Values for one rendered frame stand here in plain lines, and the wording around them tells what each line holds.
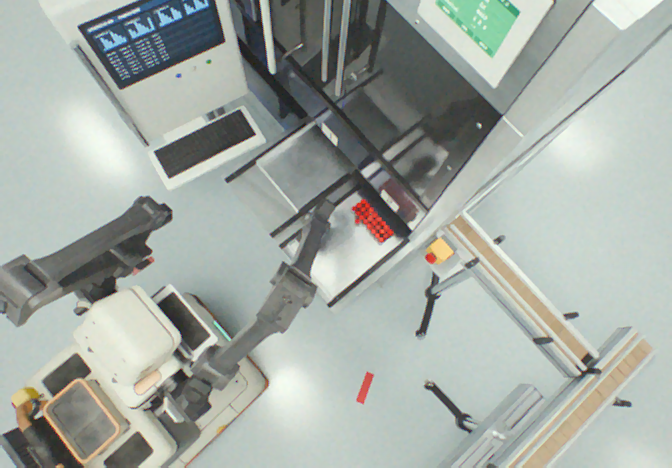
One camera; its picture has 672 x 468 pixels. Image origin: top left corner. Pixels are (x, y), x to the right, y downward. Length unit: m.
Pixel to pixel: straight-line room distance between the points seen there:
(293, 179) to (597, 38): 1.30
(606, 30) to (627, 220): 2.60
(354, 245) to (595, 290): 1.71
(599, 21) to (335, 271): 1.24
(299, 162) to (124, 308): 0.90
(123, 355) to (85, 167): 1.96
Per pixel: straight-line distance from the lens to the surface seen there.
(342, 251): 1.77
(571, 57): 0.83
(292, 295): 1.08
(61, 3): 1.54
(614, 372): 1.98
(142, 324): 1.32
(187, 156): 2.02
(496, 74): 0.93
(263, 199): 1.83
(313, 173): 1.86
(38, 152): 3.27
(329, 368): 2.60
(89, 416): 1.84
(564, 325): 1.88
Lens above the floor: 2.60
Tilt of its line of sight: 73 degrees down
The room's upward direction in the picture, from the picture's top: 11 degrees clockwise
